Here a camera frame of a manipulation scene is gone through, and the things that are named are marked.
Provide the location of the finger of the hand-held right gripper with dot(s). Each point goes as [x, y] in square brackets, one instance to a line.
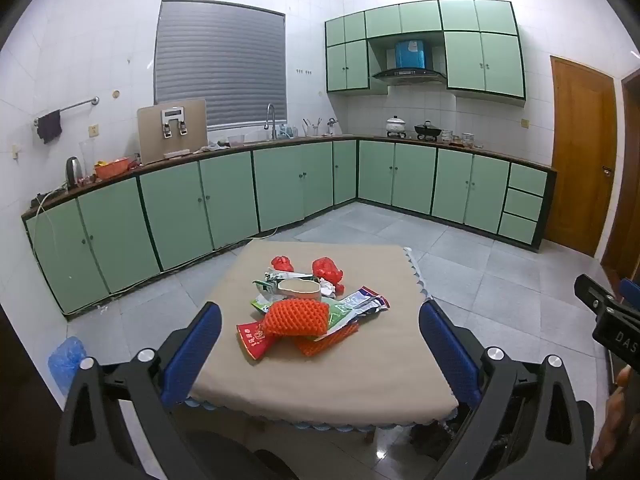
[592, 292]
[631, 292]

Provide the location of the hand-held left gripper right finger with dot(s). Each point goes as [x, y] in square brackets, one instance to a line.
[445, 350]

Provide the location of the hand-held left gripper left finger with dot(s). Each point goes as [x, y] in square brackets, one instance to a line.
[195, 355]

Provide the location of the thick orange foam fruit net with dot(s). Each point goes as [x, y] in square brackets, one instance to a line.
[295, 317]

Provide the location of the clear green printed snack wrapper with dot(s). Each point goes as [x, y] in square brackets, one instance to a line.
[342, 312]

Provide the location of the person's right hand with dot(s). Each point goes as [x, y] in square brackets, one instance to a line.
[607, 430]

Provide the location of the red snack packet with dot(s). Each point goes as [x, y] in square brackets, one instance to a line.
[252, 341]

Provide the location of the green white packet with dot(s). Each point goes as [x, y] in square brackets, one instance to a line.
[259, 304]

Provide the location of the silver foil wrapper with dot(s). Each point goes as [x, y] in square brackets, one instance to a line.
[367, 301]

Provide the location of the wooden door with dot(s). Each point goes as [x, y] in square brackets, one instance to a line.
[629, 180]
[580, 160]

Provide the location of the white green crumpled wrapper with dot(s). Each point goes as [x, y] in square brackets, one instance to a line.
[280, 276]

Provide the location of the flat orange foam fruit net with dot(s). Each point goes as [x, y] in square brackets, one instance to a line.
[316, 346]

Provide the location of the white paper cup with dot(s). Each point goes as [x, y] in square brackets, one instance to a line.
[299, 290]

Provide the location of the small red plastic bag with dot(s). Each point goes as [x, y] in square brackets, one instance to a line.
[281, 263]

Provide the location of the blue plastic bag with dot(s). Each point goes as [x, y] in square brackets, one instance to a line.
[67, 360]

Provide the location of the crumpled white tissue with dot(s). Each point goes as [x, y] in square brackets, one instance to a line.
[327, 287]

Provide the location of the large red plastic bag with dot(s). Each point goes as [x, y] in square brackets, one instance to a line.
[327, 272]

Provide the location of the green base cabinets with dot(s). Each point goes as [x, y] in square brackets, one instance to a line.
[175, 210]

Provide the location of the glass jar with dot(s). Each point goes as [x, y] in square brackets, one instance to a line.
[467, 139]
[446, 136]

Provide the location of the orange plastic basket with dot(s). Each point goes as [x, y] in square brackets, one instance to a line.
[112, 169]

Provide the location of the steel electric kettle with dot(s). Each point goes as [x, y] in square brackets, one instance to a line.
[74, 172]

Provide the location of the black wok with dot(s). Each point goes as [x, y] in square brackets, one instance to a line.
[427, 131]

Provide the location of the white cooking pot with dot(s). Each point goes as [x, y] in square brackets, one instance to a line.
[396, 126]

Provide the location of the beige water purifier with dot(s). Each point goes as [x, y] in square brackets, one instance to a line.
[150, 130]

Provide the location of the steel kitchen faucet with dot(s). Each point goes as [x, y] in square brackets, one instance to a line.
[271, 120]

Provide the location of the utensil holder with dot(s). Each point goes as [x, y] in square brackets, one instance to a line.
[310, 130]

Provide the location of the dark hanging towel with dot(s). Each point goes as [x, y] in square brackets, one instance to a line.
[49, 127]

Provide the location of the range hood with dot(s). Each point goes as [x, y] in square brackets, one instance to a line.
[411, 76]

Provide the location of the grey window blind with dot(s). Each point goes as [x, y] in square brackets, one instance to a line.
[220, 60]

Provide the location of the green wall cabinets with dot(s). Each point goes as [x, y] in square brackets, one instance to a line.
[495, 60]

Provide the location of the steel towel rail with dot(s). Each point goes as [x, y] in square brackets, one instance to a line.
[75, 105]

